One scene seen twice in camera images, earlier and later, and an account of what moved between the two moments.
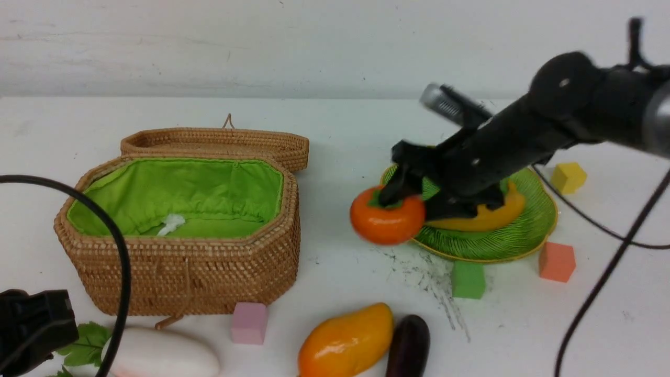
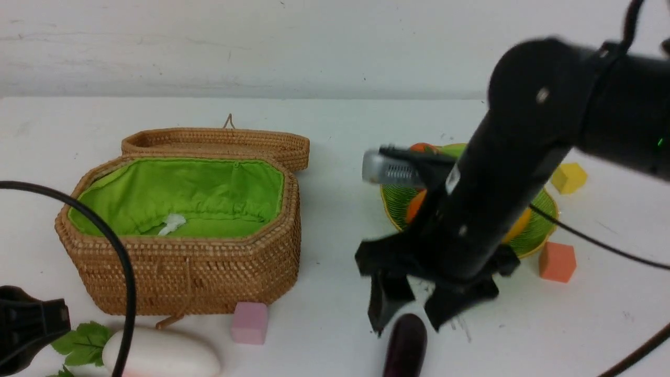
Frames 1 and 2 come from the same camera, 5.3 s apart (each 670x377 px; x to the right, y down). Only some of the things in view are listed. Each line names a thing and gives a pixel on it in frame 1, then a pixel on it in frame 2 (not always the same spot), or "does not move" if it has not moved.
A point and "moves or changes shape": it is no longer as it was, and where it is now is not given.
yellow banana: [489, 220] moves or changes shape
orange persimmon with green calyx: [390, 225] moves or changes shape
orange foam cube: [557, 262] does not move
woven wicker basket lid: [291, 145] does not move
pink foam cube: [249, 323] does not move
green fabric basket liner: [157, 197] does not move
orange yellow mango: [350, 345] → [415, 204]
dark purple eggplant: [410, 347] does not move
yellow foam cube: [568, 177] does not move
